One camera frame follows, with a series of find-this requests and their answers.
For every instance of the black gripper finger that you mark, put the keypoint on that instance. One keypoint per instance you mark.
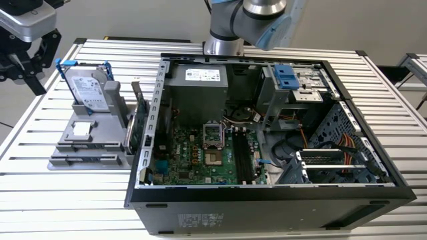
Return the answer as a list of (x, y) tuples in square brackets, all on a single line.
[(35, 82)]

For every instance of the blue RAM stick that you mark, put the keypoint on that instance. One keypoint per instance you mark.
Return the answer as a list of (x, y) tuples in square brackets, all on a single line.
[(89, 145), (85, 158)]

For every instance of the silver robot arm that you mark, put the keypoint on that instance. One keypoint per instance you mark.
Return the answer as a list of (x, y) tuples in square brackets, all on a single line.
[(230, 22)]

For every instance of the black RAM slot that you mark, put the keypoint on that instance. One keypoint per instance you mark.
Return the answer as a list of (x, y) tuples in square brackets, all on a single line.
[(238, 156), (248, 156), (244, 156)]

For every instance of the hard disk in blue carrier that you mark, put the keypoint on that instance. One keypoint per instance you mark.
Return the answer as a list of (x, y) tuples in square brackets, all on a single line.
[(89, 87)]

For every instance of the silver CPU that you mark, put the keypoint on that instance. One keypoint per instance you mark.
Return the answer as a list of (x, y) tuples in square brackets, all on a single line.
[(82, 128)]

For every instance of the green graphics card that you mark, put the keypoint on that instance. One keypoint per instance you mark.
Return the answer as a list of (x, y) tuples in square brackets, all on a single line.
[(138, 130)]

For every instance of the grey parts rack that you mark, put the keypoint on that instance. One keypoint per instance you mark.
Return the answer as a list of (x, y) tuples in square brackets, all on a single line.
[(88, 166)]

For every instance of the grey power supply unit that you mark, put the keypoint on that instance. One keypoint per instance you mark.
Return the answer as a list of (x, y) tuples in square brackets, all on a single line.
[(197, 100)]

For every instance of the CPU socket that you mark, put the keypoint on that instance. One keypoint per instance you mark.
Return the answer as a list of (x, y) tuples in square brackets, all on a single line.
[(214, 158)]

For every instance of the green motherboard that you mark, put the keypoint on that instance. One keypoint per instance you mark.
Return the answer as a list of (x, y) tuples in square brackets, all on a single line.
[(217, 172)]

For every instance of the tall metal disk bay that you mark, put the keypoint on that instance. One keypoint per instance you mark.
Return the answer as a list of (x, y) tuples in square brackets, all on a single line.
[(277, 100)]

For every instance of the blue plastic bay latch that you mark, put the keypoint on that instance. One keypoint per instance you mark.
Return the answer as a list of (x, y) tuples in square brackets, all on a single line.
[(285, 77)]

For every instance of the black PC case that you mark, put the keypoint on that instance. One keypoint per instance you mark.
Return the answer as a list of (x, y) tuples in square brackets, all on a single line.
[(234, 212)]

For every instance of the low metal disk bay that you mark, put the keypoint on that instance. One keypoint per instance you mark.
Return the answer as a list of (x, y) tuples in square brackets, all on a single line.
[(290, 172)]

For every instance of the metal slat side table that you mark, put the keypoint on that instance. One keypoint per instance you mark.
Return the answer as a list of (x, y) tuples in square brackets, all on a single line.
[(414, 63)]

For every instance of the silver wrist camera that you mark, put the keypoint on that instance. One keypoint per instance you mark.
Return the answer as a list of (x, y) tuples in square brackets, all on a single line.
[(30, 22)]

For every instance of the black camera bracket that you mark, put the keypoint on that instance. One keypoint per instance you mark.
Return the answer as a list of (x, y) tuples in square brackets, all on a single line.
[(21, 6)]

